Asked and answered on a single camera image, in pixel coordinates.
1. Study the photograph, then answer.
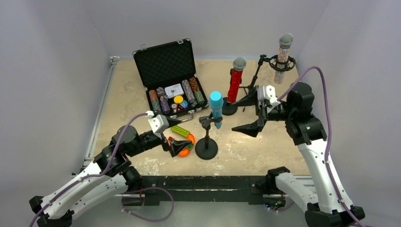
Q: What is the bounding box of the black poker chip case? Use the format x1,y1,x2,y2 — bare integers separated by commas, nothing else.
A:
132,38,209,118

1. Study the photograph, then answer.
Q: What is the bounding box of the purple loop cable under table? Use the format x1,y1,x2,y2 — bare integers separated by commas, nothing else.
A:
121,187,175,223

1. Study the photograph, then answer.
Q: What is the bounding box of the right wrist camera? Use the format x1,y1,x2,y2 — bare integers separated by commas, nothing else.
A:
257,85,280,108

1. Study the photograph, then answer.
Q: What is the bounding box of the glitter microphone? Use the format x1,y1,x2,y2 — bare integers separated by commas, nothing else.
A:
274,33,293,84

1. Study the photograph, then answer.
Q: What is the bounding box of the yellow poker chip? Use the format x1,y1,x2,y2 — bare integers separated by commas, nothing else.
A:
174,96,184,104

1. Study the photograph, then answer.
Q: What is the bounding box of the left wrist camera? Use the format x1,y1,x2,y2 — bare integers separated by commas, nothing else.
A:
146,111,169,139

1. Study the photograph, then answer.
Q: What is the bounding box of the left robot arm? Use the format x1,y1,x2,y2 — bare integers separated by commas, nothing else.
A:
29,111,190,227

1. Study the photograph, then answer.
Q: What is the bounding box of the round-base mic stand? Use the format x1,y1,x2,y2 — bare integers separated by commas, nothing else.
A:
195,112,223,160
222,68,237,116

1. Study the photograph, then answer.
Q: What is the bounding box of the black tripod shock-mount stand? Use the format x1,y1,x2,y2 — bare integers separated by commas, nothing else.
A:
233,54,296,94

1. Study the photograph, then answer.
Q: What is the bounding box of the blue microphone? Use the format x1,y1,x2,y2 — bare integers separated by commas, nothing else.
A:
209,91,224,118

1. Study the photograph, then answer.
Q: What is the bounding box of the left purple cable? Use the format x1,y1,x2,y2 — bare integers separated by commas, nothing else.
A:
29,113,149,227

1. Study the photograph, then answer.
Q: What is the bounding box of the lime green toy brick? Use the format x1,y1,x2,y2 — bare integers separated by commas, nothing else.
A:
170,125,190,138

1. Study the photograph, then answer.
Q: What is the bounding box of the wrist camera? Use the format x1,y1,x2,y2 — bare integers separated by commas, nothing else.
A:
257,85,280,108
146,111,169,139

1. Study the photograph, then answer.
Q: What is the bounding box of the red microphone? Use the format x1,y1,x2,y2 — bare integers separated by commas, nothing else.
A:
227,57,246,103

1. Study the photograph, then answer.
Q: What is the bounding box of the black front table rail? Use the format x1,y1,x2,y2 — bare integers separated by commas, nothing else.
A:
122,175,281,207

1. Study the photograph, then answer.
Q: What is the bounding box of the orange curved toy track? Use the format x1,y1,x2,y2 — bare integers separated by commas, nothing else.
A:
167,134,195,157

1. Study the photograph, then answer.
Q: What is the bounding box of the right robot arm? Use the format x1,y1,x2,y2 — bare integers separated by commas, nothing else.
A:
233,82,366,227

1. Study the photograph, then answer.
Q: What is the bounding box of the white card deck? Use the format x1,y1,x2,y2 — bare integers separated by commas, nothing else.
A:
164,83,184,99

